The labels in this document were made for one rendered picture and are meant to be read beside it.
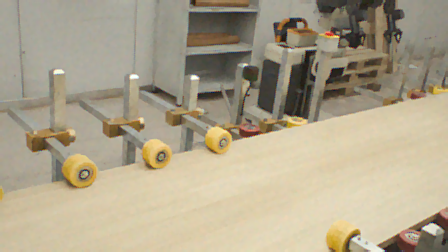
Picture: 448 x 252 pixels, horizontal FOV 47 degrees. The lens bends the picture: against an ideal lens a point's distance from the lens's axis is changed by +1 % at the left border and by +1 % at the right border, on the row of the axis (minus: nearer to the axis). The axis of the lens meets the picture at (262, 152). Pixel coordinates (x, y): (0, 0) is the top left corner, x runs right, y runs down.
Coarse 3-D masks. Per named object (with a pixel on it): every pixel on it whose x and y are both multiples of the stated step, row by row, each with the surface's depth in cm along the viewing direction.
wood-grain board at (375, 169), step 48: (432, 96) 285; (240, 144) 187; (288, 144) 193; (336, 144) 200; (384, 144) 207; (432, 144) 215; (48, 192) 139; (96, 192) 143; (144, 192) 146; (192, 192) 150; (240, 192) 154; (288, 192) 158; (336, 192) 163; (384, 192) 168; (432, 192) 173; (0, 240) 118; (48, 240) 120; (96, 240) 123; (144, 240) 125; (192, 240) 128; (240, 240) 131; (288, 240) 134; (384, 240) 141
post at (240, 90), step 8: (240, 64) 204; (240, 72) 204; (240, 80) 205; (240, 88) 206; (240, 96) 207; (240, 104) 209; (232, 112) 212; (240, 112) 211; (232, 120) 213; (240, 120) 213
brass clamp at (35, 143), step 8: (48, 128) 160; (72, 128) 162; (32, 136) 153; (40, 136) 154; (48, 136) 156; (56, 136) 158; (64, 136) 160; (72, 136) 161; (32, 144) 153; (40, 144) 155; (64, 144) 161; (32, 152) 154
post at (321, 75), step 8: (320, 56) 238; (328, 56) 237; (320, 64) 239; (328, 64) 240; (320, 72) 240; (320, 80) 241; (320, 88) 242; (320, 96) 245; (312, 104) 247; (320, 104) 247; (312, 112) 248; (312, 120) 249
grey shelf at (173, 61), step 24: (168, 0) 453; (168, 24) 460; (192, 24) 502; (216, 24) 523; (240, 24) 522; (168, 48) 467; (192, 48) 471; (216, 48) 484; (240, 48) 499; (168, 72) 474; (192, 72) 525; (216, 72) 547
